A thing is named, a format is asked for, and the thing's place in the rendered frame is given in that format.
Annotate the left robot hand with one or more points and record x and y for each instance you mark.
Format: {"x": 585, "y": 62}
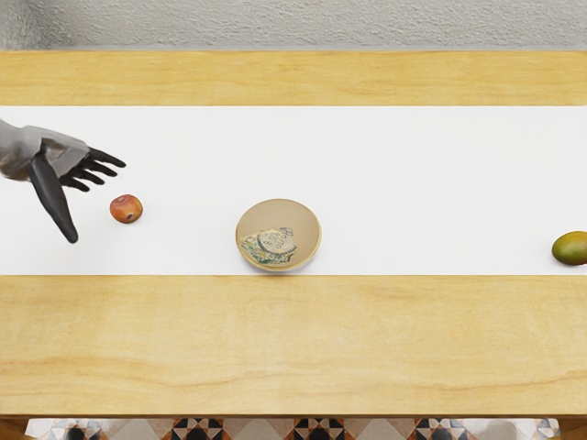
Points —
{"x": 50, "y": 183}

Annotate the beige patterned plate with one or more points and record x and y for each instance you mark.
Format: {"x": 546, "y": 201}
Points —
{"x": 284, "y": 224}

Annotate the red apple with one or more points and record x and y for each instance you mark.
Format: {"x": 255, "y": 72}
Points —
{"x": 125, "y": 208}

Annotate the green orange mango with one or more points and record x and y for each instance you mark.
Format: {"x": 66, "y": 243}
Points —
{"x": 572, "y": 248}

